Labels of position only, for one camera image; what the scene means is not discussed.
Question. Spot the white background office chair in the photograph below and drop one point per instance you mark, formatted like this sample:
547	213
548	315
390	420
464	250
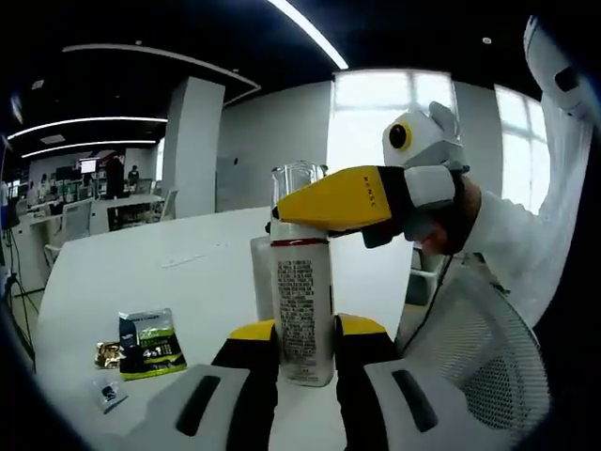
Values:
169	204
77	221

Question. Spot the green black skincare sachet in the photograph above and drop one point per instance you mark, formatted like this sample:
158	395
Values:
150	343

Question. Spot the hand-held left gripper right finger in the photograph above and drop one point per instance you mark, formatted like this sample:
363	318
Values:
371	376

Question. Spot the large bright window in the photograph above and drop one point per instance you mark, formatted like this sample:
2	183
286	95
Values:
366	117

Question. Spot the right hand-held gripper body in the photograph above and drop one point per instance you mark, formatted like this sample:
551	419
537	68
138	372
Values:
422	136

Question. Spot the white worn device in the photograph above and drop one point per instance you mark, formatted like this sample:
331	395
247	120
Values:
549	61

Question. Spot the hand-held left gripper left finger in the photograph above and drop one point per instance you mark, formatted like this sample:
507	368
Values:
249	376

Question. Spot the white mesh office chair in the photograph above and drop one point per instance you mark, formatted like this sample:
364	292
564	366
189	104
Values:
488	352

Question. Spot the white skincare bottle red collar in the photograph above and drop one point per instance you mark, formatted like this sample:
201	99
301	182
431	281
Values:
262	282

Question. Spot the silver skincare bottle clear cap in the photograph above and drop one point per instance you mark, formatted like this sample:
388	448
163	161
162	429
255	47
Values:
300	305

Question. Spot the long ceiling light strip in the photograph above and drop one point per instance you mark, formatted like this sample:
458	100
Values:
94	144
310	34
94	119

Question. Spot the small clear skincare sachet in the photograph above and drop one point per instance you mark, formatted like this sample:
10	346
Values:
109	394

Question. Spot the gold skincare sachet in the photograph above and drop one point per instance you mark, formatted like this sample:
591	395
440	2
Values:
109	354

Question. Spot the person's right hand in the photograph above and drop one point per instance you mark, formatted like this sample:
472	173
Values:
472	202

